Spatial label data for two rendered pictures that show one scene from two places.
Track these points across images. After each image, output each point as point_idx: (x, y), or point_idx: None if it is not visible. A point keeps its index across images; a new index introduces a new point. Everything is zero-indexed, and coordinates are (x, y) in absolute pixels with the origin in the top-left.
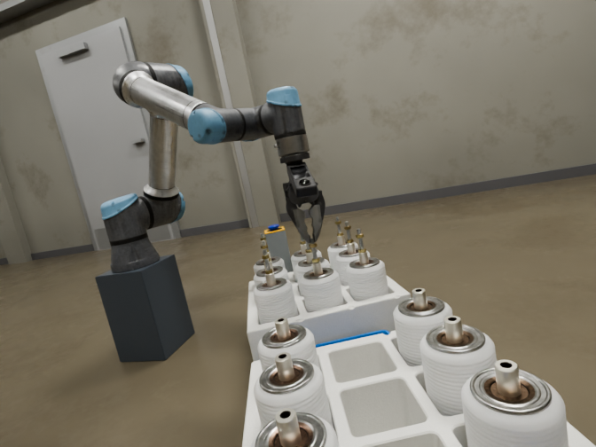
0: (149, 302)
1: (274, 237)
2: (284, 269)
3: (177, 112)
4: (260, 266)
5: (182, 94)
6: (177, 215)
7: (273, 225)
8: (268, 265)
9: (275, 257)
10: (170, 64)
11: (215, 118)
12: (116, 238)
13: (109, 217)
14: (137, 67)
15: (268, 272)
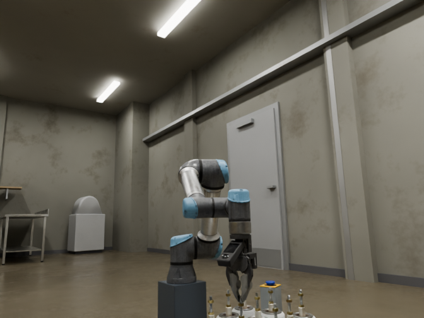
0: (174, 309)
1: (265, 291)
2: (238, 317)
3: (185, 195)
4: (234, 310)
5: (193, 185)
6: (215, 255)
7: (269, 281)
8: (210, 308)
9: (251, 307)
10: (216, 159)
11: (191, 204)
12: (171, 260)
13: (171, 246)
14: (191, 164)
15: (209, 313)
